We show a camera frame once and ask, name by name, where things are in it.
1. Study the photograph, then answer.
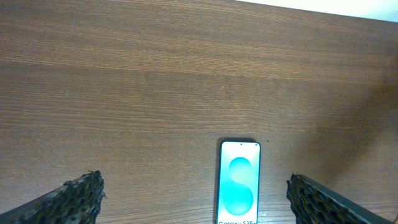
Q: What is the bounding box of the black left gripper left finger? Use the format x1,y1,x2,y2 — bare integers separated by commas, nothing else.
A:
1,170,106,224

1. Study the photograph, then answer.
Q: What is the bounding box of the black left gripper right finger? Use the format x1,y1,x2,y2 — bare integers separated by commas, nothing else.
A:
286,174,392,224

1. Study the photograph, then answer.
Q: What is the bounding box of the blue Galaxy smartphone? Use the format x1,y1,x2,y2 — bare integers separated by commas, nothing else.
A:
215,140,261,224

